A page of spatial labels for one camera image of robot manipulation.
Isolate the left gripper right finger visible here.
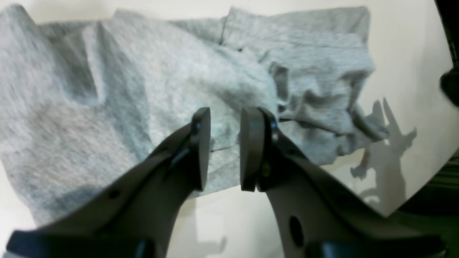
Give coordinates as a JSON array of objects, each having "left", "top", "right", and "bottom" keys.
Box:
[{"left": 240, "top": 107, "right": 446, "bottom": 258}]

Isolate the grey T-shirt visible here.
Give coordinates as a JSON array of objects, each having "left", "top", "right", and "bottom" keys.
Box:
[{"left": 0, "top": 5, "right": 389, "bottom": 225}]

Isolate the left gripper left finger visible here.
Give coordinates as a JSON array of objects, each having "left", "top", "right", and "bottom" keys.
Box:
[{"left": 6, "top": 107, "right": 211, "bottom": 258}]

